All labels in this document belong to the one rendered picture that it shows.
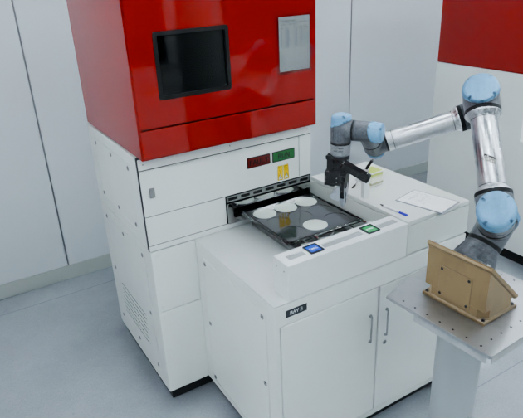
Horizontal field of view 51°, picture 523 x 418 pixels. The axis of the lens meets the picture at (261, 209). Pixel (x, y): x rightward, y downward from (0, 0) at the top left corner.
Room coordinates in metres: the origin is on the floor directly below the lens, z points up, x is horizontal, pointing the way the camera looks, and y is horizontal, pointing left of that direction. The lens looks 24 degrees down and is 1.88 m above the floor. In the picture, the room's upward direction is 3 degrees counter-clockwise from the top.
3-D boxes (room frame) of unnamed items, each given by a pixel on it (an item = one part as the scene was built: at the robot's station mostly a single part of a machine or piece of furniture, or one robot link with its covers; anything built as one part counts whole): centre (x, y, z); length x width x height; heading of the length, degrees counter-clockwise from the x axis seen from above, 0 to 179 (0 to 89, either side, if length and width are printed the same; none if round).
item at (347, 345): (2.05, -0.28, 0.41); 0.97 x 0.64 x 0.82; 121
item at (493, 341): (1.55, -0.70, 0.75); 0.45 x 0.44 x 0.13; 34
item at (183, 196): (2.19, 0.12, 1.02); 0.82 x 0.03 x 0.40; 121
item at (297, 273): (1.75, -0.29, 0.89); 0.55 x 0.09 x 0.14; 121
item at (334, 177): (1.94, -0.30, 1.16); 0.09 x 0.08 x 0.12; 68
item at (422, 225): (2.21, -0.54, 0.89); 0.62 x 0.35 x 0.14; 31
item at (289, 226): (2.10, -0.16, 0.90); 0.34 x 0.34 x 0.01; 30
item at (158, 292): (2.48, 0.29, 0.41); 0.82 x 0.71 x 0.82; 121
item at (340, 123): (1.93, -0.31, 1.32); 0.09 x 0.08 x 0.11; 63
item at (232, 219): (2.27, -0.04, 0.89); 0.44 x 0.02 x 0.10; 121
